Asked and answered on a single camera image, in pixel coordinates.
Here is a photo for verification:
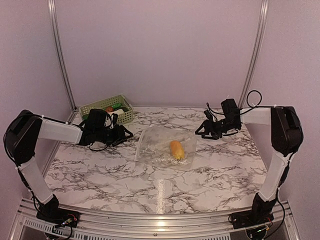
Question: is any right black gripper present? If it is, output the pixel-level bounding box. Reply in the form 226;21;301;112
195;117;240;140

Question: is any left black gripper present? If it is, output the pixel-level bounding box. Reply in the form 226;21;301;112
94;124;133;147

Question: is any brown fake potato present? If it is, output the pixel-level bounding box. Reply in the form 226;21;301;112
105;106;114;113

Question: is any clear polka dot zip bag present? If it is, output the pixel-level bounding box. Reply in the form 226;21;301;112
135;126;197;171

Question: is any green fake cucumber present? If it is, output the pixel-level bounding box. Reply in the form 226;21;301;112
83;102;123;120

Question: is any green fake pepper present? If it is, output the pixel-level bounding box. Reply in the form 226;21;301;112
121;106;129;112

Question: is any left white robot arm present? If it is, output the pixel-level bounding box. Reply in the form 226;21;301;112
2;108;133;223

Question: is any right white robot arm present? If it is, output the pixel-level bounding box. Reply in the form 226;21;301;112
195;98;304;224

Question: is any yellow fake corn cob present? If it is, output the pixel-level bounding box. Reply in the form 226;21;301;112
170;140;185;160

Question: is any pale green plastic basket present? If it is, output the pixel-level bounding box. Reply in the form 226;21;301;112
79;94;134;124

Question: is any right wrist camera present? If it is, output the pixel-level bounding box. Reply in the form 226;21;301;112
204;102;218;123

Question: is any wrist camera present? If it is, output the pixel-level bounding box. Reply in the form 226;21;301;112
105;113;118;129
204;102;218;123

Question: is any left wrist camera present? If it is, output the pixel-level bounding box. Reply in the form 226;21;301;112
105;113;118;129

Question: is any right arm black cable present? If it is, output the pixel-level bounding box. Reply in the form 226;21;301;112
207;90;301;161

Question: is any left aluminium frame post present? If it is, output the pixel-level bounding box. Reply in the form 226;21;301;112
48;0;77;112

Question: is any aluminium frame post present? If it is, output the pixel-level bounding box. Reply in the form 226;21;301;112
238;0;270;107
48;0;77;112

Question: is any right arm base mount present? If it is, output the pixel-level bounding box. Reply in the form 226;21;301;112
228;194;277;238

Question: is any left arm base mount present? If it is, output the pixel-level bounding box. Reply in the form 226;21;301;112
33;198;80;240

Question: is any front aluminium rail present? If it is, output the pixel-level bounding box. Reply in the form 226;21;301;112
9;197;301;240

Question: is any right aluminium frame post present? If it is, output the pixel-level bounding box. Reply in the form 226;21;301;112
238;0;270;107

